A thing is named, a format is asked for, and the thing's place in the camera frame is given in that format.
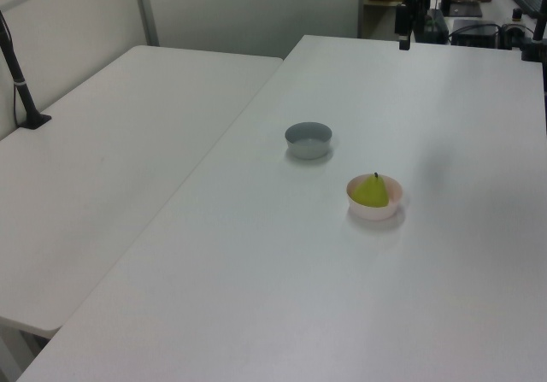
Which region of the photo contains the grey bowl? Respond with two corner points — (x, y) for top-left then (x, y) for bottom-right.
(284, 120), (334, 161)

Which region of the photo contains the white side table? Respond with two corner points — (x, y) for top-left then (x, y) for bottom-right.
(0, 44), (285, 339)

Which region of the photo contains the yellow-green ball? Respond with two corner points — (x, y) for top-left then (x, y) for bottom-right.
(351, 171), (391, 209)

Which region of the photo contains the black clamp stand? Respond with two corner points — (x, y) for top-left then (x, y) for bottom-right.
(519, 3), (547, 63)

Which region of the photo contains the pink bowl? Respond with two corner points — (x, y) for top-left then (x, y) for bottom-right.
(344, 173), (404, 221)

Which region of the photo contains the black camera stand pole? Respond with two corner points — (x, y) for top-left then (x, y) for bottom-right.
(0, 10), (53, 130)

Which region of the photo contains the grey partition post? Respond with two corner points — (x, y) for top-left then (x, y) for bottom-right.
(131, 0), (160, 48)

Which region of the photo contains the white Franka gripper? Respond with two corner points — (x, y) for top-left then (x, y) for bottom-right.
(395, 3), (414, 52)

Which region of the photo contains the black equipment box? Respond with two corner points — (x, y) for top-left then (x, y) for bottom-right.
(447, 18), (502, 49)

